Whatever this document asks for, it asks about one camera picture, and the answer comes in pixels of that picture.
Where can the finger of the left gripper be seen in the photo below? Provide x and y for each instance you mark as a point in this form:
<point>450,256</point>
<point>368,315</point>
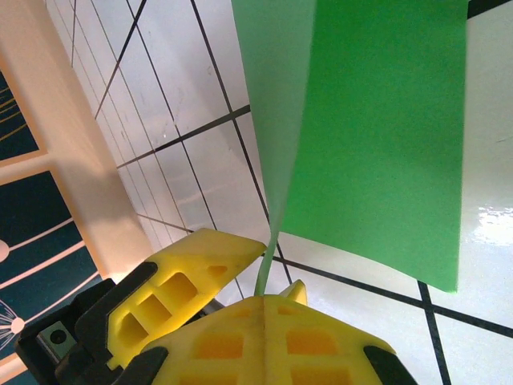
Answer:
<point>192,272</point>
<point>298,292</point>

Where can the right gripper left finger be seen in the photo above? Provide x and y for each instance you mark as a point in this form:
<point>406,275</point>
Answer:
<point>216,349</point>

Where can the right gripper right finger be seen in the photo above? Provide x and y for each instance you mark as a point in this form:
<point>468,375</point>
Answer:
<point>320,349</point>

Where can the green paper sheet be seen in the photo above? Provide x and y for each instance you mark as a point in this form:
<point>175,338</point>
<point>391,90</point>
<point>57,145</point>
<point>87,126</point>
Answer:
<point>380,140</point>

